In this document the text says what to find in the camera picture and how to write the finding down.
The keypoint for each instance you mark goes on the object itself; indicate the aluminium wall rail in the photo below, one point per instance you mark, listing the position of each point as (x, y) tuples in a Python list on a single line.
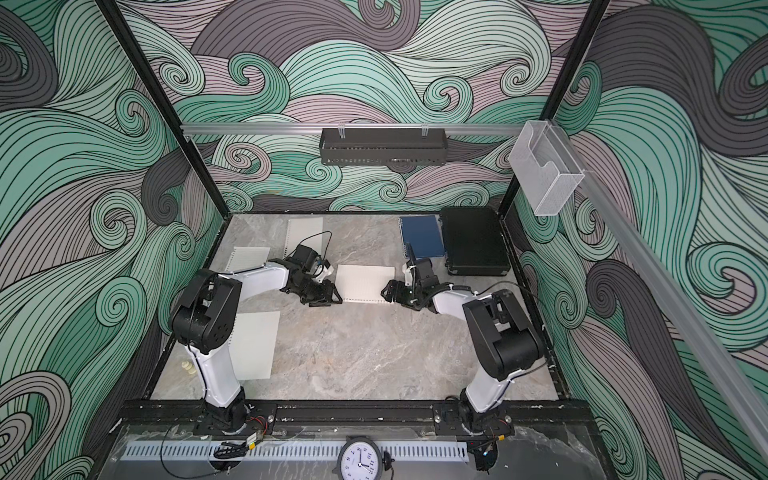
[(277, 128)]

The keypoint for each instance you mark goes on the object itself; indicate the white slotted cable duct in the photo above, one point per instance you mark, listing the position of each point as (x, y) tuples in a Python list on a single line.
[(400, 450)]

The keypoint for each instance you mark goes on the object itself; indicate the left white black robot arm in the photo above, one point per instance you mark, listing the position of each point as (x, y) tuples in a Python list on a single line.
[(205, 318)]

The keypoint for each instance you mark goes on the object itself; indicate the clear acrylic wall holder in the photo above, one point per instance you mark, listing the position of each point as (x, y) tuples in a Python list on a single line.
[(545, 163)]

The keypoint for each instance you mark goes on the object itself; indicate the small yellow-green object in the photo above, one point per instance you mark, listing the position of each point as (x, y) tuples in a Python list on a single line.
[(189, 367)]

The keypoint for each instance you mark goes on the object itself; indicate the torn lined notebook page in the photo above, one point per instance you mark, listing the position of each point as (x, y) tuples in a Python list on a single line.
[(246, 258)]

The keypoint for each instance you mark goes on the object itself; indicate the black wall-mounted tray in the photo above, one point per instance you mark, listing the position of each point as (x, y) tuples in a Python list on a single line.
[(383, 147)]

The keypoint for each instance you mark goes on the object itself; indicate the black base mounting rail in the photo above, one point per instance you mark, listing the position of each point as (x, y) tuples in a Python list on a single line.
[(445, 417)]

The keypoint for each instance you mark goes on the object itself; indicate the black hard case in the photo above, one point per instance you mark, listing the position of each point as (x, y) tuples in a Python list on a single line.
[(474, 242)]

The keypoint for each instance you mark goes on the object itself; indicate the round analog clock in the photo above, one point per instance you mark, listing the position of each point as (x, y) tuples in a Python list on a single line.
[(359, 459)]

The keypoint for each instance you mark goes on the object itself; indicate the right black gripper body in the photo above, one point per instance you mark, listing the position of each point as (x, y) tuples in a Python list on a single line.
[(405, 292)]

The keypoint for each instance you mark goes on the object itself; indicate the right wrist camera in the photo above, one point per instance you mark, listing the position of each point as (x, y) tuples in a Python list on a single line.
[(418, 272)]

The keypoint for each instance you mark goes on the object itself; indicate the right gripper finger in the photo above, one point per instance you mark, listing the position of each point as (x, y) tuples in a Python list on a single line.
[(391, 290), (409, 303)]

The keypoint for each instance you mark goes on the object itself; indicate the right side aluminium rail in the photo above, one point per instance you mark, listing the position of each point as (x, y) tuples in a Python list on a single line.
[(746, 403)]

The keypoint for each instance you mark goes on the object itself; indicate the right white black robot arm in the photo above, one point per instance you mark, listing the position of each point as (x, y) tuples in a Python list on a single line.
[(505, 342)]

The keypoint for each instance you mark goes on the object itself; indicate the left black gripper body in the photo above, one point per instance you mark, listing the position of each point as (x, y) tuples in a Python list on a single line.
[(312, 291)]

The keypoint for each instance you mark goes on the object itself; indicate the blue cover notebook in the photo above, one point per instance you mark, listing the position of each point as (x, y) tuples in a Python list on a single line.
[(421, 236)]

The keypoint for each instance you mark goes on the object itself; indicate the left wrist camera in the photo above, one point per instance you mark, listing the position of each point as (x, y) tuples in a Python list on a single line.
[(310, 261)]

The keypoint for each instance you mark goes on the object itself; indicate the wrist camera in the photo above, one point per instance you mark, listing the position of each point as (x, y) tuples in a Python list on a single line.
[(310, 261), (418, 272)]

